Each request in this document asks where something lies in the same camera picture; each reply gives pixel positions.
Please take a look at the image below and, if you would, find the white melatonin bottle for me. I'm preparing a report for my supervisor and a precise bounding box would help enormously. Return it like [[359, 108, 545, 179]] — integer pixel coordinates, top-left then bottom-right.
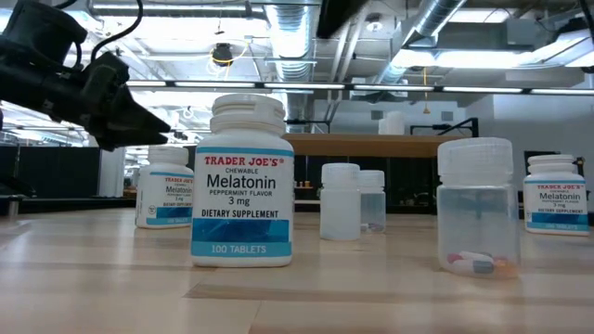
[[523, 153, 590, 238], [189, 93, 296, 269], [135, 145, 195, 230]]

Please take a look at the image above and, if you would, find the clear plastic pill bottle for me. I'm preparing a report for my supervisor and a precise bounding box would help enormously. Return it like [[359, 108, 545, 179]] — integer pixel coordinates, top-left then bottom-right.
[[359, 169, 387, 234], [436, 136, 521, 280], [319, 162, 362, 241]]

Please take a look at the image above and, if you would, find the overhead light bar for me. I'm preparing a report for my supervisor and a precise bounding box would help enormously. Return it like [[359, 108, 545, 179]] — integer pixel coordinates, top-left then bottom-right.
[[124, 79, 594, 96]]

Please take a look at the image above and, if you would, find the black room partition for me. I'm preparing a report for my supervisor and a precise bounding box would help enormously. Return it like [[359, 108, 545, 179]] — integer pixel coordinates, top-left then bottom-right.
[[0, 145, 101, 199], [294, 155, 440, 208]]

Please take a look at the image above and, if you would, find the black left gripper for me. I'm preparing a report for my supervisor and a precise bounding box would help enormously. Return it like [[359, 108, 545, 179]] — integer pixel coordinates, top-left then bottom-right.
[[83, 51, 171, 152]]

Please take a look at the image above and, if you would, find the wooden shelf with black legs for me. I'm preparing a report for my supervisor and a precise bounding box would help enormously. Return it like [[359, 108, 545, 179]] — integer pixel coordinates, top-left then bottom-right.
[[281, 117, 482, 161]]

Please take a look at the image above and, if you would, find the silver ribbed ventilation duct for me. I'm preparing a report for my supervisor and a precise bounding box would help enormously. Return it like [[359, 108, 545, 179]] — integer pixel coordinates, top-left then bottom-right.
[[264, 3, 321, 122]]

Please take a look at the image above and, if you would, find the silver smooth ventilation duct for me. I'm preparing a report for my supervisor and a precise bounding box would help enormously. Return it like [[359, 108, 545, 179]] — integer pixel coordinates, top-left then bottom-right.
[[375, 0, 468, 84]]

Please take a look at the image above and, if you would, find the white pillar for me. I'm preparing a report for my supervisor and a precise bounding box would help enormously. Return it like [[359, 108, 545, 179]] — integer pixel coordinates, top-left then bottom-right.
[[97, 147, 126, 199]]

